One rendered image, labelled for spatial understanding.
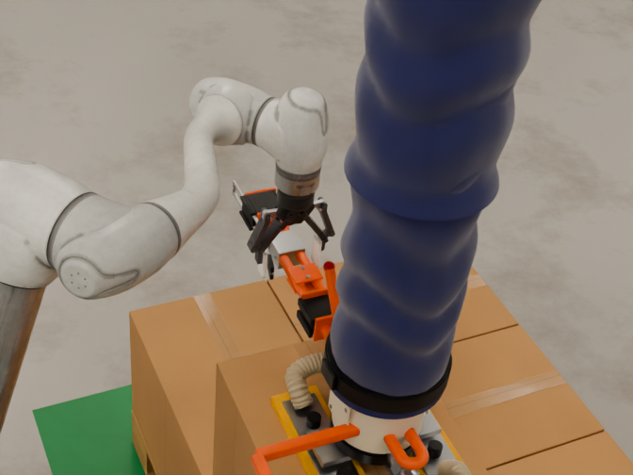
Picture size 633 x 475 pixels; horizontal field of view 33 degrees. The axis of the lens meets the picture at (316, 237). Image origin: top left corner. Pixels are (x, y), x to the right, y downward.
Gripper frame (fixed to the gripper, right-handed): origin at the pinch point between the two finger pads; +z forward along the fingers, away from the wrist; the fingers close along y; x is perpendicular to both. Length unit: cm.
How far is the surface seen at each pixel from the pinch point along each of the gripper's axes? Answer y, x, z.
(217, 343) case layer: -4, 31, 53
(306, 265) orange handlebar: 2.5, -3.3, -1.3
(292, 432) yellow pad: -12.3, -34.4, 11.2
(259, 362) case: -11.2, -13.8, 13.0
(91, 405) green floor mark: -30, 67, 107
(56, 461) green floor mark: -45, 50, 107
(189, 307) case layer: -6, 46, 53
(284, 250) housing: -0.3, 2.5, -1.4
